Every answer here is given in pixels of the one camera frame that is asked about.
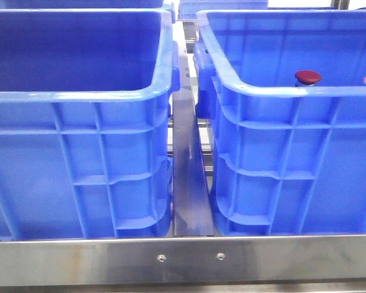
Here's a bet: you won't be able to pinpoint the red push button tall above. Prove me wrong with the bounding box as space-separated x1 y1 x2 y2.
295 70 322 87

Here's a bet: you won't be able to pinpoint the blue bin with buttons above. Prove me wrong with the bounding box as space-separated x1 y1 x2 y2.
0 9 180 242

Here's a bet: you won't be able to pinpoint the dark metal divider bar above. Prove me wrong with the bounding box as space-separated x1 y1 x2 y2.
173 43 215 237

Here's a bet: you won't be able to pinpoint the blue target bin right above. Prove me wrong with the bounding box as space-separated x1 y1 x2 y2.
197 10 366 236

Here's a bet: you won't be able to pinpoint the blue crates in background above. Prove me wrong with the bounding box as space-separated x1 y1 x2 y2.
178 0 268 20

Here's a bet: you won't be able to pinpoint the blue bin behind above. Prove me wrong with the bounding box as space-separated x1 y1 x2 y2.
0 0 176 23

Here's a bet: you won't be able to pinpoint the left rail screw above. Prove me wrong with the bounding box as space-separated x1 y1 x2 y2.
157 255 167 262

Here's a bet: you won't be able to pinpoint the rail screw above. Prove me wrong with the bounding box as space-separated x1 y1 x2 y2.
157 255 167 262
216 253 225 261

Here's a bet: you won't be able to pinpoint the right rail screw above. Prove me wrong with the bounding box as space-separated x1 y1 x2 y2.
216 253 225 261

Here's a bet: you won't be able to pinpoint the stainless steel front rail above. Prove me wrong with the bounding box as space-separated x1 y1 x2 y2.
0 234 366 286

